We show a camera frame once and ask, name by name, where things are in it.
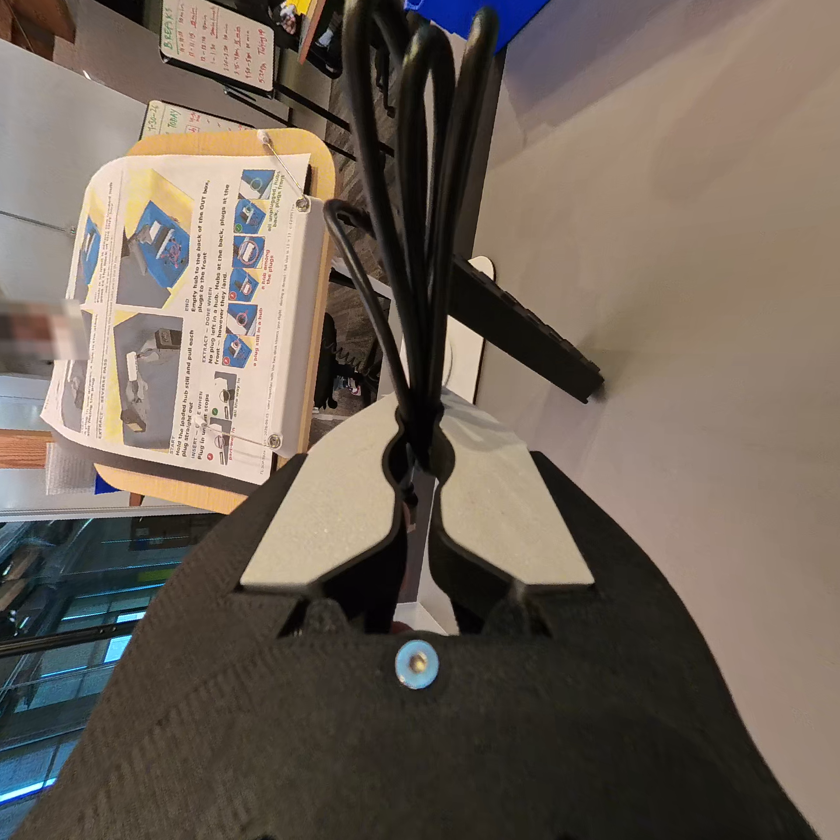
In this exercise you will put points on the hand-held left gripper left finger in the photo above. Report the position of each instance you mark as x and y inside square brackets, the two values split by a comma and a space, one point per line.
[315, 525]

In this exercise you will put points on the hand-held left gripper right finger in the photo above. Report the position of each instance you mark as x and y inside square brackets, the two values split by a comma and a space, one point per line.
[512, 525]

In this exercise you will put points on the black multi-port usb hub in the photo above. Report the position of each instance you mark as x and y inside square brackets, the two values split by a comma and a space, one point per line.
[525, 328]

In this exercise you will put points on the printed instruction sheet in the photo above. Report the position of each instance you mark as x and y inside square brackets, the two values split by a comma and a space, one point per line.
[197, 295]

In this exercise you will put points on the whiteboard with green writing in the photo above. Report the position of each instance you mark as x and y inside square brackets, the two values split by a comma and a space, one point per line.
[170, 121]

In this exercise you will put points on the whiteboard with handwriting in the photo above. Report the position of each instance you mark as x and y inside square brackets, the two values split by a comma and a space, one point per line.
[216, 46]

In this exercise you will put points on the long grey-top desk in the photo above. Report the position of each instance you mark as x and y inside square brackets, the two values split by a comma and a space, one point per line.
[313, 26]

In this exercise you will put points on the blue plastic bin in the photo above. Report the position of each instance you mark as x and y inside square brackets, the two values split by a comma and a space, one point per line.
[518, 19]

